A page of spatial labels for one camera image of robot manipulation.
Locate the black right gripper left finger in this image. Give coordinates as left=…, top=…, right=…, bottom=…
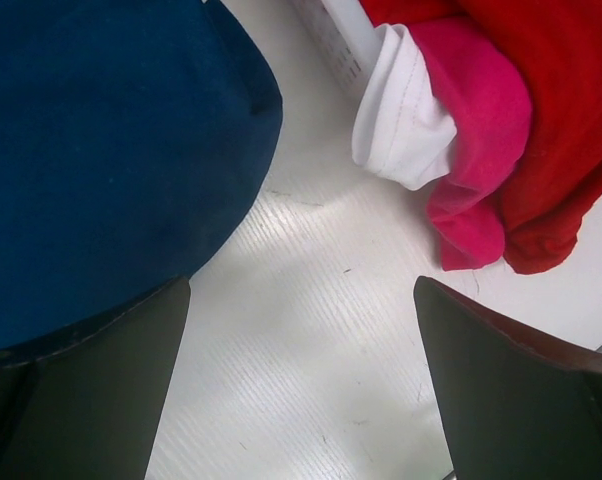
left=0, top=277, right=190, bottom=479

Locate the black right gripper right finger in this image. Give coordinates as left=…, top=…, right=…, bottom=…
left=414, top=276, right=602, bottom=479

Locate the blue t shirt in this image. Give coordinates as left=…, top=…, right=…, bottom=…
left=0, top=1, right=283, bottom=350

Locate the white t shirt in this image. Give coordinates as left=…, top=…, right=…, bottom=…
left=352, top=24, right=457, bottom=191

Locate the pink t shirt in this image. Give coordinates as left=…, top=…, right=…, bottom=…
left=409, top=16, right=532, bottom=271

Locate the red t shirt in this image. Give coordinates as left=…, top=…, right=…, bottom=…
left=363, top=1, right=602, bottom=275

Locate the white laundry basket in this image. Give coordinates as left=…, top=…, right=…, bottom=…
left=291, top=0, right=381, bottom=101

